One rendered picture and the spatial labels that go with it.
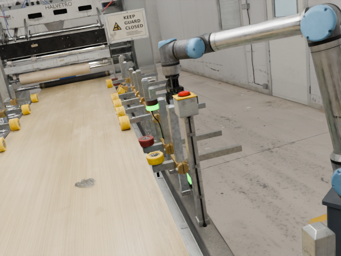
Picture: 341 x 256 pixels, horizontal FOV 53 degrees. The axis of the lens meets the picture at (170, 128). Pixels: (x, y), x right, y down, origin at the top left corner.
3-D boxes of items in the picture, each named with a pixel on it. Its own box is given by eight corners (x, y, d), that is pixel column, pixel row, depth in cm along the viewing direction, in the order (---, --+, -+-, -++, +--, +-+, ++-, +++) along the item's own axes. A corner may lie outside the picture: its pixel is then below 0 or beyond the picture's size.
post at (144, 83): (158, 147, 233) (146, 77, 219) (159, 149, 230) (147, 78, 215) (154, 148, 233) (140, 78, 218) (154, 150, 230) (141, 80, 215)
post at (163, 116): (177, 181, 187) (163, 96, 173) (178, 184, 184) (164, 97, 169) (171, 182, 187) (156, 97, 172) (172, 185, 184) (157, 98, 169)
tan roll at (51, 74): (132, 63, 427) (130, 54, 423) (134, 64, 415) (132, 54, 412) (13, 86, 403) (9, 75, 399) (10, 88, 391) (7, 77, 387)
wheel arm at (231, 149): (239, 150, 167) (238, 142, 166) (242, 153, 164) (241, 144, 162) (152, 171, 160) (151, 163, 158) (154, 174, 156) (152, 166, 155)
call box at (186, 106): (193, 112, 126) (191, 91, 123) (199, 116, 119) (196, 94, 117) (175, 116, 125) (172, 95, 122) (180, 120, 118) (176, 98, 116)
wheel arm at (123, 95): (174, 87, 280) (174, 82, 279) (176, 87, 277) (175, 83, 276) (114, 99, 272) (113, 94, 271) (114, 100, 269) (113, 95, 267)
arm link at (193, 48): (206, 35, 159) (183, 37, 166) (193, 38, 150) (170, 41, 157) (208, 55, 162) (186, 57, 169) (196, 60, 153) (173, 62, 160)
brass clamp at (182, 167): (182, 161, 165) (181, 152, 164) (191, 172, 153) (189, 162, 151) (170, 164, 164) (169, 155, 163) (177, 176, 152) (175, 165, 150)
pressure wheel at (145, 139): (155, 153, 187) (151, 133, 183) (158, 158, 179) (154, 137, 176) (140, 156, 185) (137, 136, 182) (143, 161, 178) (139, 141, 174)
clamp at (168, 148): (170, 145, 188) (168, 136, 187) (176, 153, 176) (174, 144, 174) (160, 147, 188) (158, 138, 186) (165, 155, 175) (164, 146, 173)
